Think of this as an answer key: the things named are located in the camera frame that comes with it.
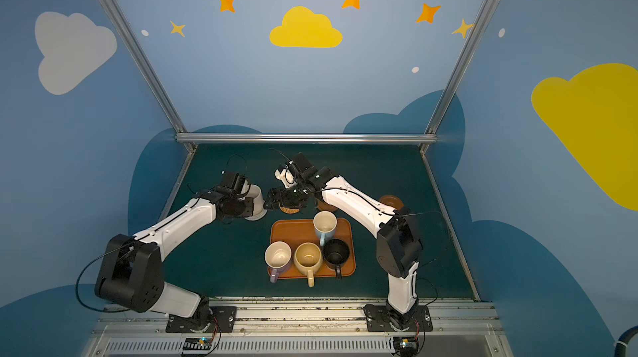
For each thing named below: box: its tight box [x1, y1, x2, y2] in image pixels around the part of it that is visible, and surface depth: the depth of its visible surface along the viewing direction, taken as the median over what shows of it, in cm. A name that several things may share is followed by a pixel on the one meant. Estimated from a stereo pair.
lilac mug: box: [264, 240, 293, 284], surface depth 82 cm
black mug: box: [323, 238, 350, 280], surface depth 82 cm
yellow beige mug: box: [293, 241, 324, 289], surface depth 80 cm
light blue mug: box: [312, 210, 339, 247], surface depth 88 cm
